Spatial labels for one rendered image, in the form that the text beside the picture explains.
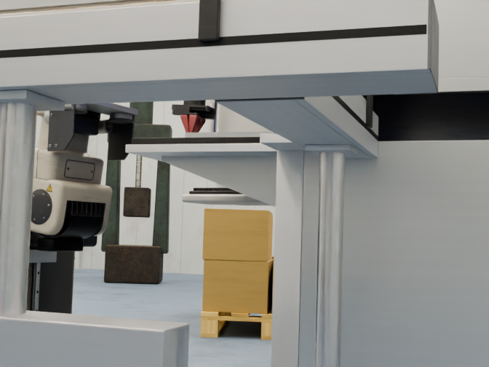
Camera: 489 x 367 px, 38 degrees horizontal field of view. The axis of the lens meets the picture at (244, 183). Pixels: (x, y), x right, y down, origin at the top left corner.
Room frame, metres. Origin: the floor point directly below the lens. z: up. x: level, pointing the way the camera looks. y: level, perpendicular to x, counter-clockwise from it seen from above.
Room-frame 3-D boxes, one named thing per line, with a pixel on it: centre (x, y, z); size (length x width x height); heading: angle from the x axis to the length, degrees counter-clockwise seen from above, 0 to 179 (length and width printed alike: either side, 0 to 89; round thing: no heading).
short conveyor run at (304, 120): (1.26, -0.12, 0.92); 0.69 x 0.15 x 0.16; 161
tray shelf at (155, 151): (2.03, -0.04, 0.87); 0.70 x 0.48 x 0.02; 161
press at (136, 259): (9.24, 1.38, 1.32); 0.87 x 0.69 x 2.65; 75
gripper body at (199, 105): (1.84, 0.14, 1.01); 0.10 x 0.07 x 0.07; 72
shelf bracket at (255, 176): (1.80, 0.05, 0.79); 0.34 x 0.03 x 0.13; 71
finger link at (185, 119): (1.84, 0.13, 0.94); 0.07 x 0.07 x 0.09; 72
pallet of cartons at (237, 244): (5.24, -0.22, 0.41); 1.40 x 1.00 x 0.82; 172
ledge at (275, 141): (1.55, -0.12, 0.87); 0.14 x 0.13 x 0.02; 71
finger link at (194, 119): (1.84, 0.15, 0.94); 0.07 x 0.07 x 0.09; 72
